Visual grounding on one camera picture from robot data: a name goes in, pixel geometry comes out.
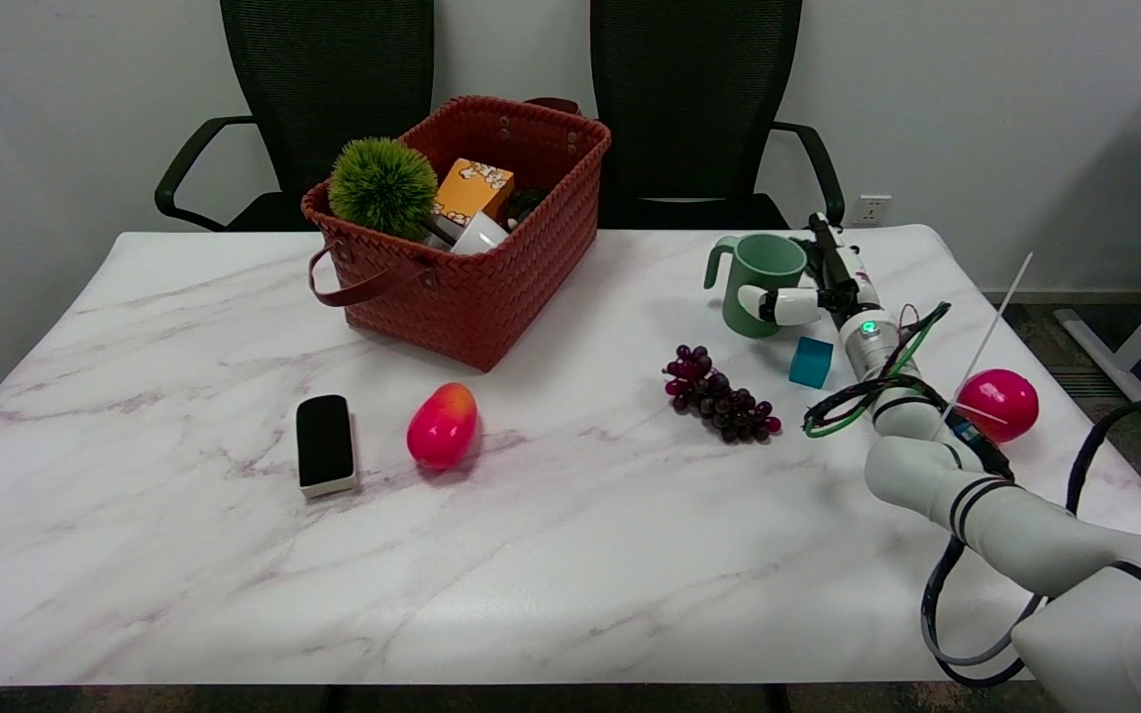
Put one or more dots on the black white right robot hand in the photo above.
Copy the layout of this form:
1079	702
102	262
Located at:
840	279

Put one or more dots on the green mug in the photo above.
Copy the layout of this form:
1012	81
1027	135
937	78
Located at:
764	277

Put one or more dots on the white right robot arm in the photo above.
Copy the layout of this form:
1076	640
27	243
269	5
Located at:
986	505

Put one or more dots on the teal cube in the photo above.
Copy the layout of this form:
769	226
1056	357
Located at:
810	362

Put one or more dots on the white zip tie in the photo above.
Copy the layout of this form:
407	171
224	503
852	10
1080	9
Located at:
991	327

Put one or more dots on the purple grape bunch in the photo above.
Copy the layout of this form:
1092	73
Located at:
724	401

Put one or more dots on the red ball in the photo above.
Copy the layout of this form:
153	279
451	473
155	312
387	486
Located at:
1001	406

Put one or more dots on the black mesh office chair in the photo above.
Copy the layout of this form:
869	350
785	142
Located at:
694	99
323	89

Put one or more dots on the white desk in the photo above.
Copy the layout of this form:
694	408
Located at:
1140	342

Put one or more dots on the dark round object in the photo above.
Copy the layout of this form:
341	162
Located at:
523	203

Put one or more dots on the red woven basket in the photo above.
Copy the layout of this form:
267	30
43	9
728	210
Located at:
476	287

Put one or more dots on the white cup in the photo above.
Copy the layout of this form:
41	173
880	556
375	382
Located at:
476	236

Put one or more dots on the orange printed box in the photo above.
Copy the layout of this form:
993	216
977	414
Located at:
471	190

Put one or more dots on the red yellow mango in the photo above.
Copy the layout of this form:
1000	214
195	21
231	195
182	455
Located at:
442	426

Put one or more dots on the green fuzzy ball plant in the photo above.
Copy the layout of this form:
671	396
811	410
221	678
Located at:
382	188

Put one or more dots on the black white board eraser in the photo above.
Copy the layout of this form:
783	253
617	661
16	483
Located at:
325	443

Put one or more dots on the white wall outlet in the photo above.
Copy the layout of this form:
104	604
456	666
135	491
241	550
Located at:
873	209

